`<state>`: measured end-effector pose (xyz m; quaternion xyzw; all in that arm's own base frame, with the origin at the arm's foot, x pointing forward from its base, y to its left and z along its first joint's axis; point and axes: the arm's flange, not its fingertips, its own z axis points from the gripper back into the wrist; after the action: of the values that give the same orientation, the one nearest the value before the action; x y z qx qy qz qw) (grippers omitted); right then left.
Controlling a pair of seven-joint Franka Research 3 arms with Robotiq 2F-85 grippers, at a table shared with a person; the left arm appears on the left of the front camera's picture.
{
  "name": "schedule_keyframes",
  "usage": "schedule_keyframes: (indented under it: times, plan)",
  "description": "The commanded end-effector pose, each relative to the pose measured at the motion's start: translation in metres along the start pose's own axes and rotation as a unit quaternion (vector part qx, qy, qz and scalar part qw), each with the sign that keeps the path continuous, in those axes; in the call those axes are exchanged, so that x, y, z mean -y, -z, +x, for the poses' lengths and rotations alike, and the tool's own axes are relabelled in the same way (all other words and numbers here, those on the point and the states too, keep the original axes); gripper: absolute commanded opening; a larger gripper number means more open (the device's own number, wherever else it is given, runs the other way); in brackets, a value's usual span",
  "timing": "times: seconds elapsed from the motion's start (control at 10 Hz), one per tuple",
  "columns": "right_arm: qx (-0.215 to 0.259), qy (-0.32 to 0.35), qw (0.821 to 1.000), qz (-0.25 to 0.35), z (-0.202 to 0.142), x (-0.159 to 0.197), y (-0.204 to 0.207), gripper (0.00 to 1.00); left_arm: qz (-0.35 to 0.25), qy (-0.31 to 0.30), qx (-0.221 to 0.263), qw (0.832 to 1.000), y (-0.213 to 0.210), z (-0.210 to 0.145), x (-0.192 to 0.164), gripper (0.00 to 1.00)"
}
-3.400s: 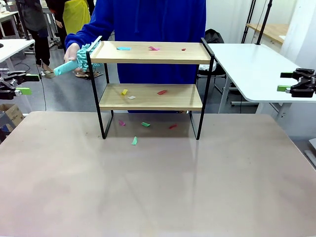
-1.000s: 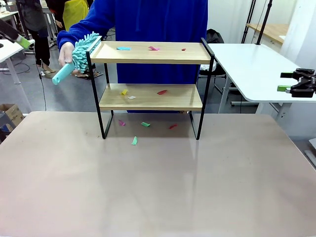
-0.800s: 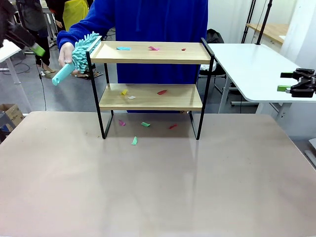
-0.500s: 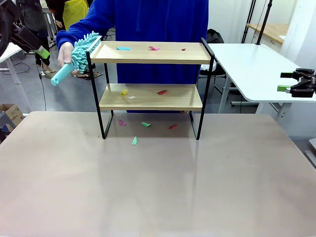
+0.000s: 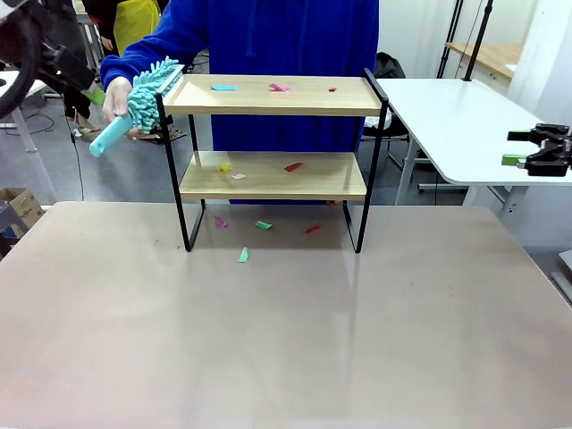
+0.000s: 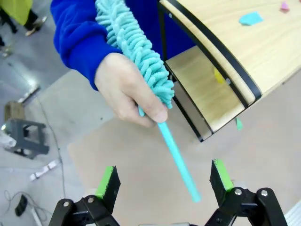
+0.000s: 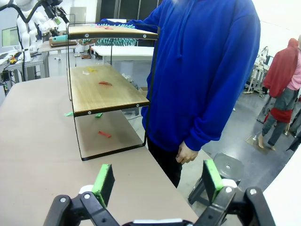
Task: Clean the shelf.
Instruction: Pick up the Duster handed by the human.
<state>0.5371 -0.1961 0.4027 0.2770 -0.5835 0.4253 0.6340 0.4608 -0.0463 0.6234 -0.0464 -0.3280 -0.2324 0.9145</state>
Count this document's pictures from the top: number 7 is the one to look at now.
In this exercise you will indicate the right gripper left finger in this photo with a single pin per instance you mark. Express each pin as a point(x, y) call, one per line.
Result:
point(98, 188)

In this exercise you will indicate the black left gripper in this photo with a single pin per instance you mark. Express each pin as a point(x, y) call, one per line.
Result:
point(53, 8)

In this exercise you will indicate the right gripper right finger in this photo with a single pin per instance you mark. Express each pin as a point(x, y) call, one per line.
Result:
point(212, 181)

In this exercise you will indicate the teal microfiber duster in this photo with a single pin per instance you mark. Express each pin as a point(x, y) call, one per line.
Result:
point(117, 42)

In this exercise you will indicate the person's left forearm blue sleeve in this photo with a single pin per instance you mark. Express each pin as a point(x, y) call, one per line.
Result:
point(204, 127)

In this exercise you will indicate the person's right forearm blue sleeve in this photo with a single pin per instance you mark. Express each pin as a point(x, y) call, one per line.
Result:
point(148, 24)

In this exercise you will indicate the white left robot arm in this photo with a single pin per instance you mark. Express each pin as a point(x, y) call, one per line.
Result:
point(24, 30)

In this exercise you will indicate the person's left hand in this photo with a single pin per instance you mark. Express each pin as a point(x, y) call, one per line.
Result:
point(187, 154)

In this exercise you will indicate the dark grey plastic stool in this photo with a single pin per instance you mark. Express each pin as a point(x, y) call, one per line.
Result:
point(225, 164)

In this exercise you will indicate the light wood desk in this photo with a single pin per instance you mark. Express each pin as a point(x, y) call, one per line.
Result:
point(47, 49)

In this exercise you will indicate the red paper scrap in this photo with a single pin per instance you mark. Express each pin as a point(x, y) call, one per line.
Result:
point(108, 28)
point(105, 83)
point(104, 134)

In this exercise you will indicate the computer monitor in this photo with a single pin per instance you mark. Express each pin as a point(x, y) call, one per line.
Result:
point(9, 36)

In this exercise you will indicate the brown mannequin base mat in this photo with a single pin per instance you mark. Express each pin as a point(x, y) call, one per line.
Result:
point(252, 141)

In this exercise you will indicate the yellow paper scrap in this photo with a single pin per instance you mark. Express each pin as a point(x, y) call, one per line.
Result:
point(91, 69)

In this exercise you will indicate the white pink paper scrap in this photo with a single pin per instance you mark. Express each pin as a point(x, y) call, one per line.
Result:
point(86, 73)

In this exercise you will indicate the yellow hand tool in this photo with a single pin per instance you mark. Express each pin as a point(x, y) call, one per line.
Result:
point(13, 60)

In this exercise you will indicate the white table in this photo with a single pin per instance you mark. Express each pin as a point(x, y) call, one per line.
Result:
point(122, 50)

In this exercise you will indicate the green paper scrap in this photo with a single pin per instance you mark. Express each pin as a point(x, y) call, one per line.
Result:
point(68, 114)
point(98, 115)

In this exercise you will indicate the black control box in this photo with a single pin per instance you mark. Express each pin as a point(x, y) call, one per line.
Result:
point(5, 75)

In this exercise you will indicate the small cardboard box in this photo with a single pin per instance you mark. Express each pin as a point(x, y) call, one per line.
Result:
point(144, 89)

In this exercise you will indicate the person in blue hoodie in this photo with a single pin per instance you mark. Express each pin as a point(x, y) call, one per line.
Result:
point(200, 70)

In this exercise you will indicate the white metal rack desk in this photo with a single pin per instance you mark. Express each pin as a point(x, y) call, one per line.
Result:
point(257, 75)

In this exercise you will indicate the mannequin in red hoodie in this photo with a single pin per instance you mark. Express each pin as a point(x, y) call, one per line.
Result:
point(279, 70)

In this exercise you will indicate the white bare mannequin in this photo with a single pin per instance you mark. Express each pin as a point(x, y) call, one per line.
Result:
point(263, 54)

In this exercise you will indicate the grey aluminium frame bench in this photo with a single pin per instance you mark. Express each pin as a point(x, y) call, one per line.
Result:
point(35, 61)

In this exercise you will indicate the two-tier wood shelf black frame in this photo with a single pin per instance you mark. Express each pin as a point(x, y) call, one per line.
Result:
point(105, 94)

